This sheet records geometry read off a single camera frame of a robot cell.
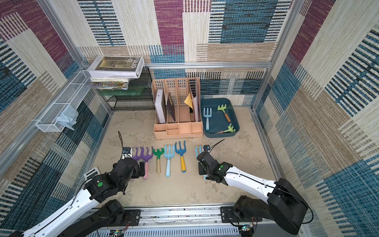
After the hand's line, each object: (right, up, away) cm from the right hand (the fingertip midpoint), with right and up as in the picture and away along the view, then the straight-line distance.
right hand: (201, 163), depth 86 cm
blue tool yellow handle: (-12, +4, +11) cm, 17 cm away
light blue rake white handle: (+2, -5, -6) cm, 8 cm away
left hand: (-34, +2, -9) cm, 35 cm away
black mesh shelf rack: (-50, +39, +33) cm, 71 cm away
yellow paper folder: (-8, +36, +4) cm, 37 cm away
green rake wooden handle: (-27, +3, +11) cm, 29 cm away
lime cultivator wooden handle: (+22, +18, +21) cm, 36 cm away
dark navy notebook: (-22, +35, +29) cm, 50 cm away
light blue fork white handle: (+7, +28, +29) cm, 41 cm away
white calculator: (-64, -7, +1) cm, 64 cm away
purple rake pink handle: (-34, +1, +8) cm, 35 cm away
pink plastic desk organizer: (-18, +35, +38) cm, 55 cm away
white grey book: (-26, +34, +11) cm, 44 cm away
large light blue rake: (-20, +2, +9) cm, 22 cm away
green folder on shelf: (-45, +43, +9) cm, 62 cm away
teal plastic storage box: (+17, +26, +32) cm, 45 cm away
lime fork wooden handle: (+19, +34, +33) cm, 52 cm away
